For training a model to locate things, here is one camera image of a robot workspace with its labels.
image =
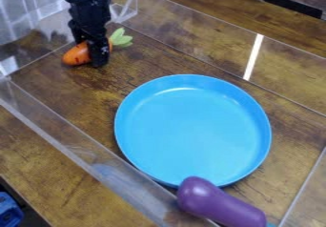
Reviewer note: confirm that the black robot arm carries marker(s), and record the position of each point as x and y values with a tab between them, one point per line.
89	15

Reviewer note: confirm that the orange toy carrot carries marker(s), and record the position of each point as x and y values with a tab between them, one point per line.
77	55

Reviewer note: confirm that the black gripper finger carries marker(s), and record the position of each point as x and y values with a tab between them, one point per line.
77	31
98	52

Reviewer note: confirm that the purple toy eggplant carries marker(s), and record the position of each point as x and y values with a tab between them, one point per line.
203	200

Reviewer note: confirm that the blue object at corner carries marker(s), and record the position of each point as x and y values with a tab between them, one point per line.
10	214

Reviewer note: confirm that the blue round plastic tray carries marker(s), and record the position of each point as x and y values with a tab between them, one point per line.
191	125

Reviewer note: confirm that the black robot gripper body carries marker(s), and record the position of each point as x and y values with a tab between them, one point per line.
92	14

